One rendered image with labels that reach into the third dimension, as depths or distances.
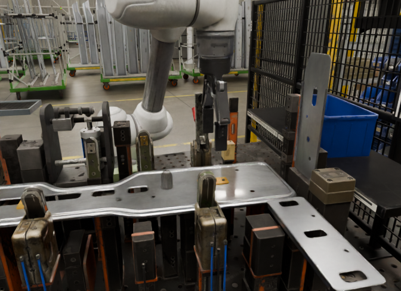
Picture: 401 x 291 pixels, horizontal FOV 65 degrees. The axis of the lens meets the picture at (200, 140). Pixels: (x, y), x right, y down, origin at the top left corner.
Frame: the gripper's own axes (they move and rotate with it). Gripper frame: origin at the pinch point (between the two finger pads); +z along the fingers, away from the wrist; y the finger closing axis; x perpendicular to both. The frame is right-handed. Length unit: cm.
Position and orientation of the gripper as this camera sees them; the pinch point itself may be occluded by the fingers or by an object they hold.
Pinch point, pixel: (213, 136)
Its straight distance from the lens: 82.1
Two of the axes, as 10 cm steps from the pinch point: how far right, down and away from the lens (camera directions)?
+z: 0.0, 9.4, 3.4
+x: 9.8, -0.7, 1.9
